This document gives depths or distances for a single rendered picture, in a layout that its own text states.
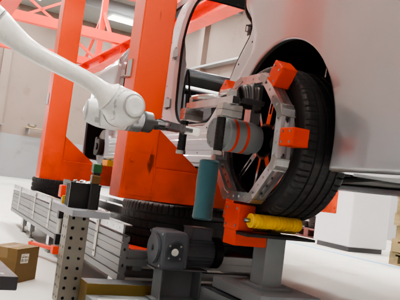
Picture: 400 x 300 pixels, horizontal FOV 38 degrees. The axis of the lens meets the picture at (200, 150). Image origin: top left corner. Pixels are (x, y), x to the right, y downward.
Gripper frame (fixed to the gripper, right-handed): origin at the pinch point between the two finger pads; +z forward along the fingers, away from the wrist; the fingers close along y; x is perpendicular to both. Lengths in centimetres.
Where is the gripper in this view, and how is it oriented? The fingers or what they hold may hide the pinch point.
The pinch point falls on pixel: (191, 131)
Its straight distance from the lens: 215.3
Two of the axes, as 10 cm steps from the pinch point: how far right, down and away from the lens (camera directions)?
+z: 8.7, 1.6, 4.6
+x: 1.5, -9.9, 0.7
